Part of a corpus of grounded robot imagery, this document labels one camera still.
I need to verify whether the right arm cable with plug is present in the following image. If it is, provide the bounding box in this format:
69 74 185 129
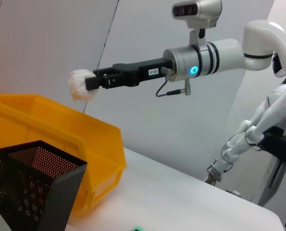
156 66 192 97

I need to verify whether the black mesh pen holder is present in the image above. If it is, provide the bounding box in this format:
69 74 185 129
0 140 88 231

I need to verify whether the black lift carriage bracket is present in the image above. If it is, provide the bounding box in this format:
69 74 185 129
258 126 286 161

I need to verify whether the white paper ball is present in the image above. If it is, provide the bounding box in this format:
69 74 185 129
69 69 99 102

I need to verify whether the grey robot lift column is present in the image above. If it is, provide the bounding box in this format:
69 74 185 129
251 113 286 207

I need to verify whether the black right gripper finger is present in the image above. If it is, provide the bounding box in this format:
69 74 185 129
85 73 117 91
92 66 123 76

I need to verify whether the yellow plastic bin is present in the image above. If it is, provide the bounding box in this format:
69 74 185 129
0 93 127 215

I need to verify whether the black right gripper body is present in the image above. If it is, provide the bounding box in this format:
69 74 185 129
113 57 175 88

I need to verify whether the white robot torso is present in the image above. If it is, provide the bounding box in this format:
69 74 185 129
265 72 286 130

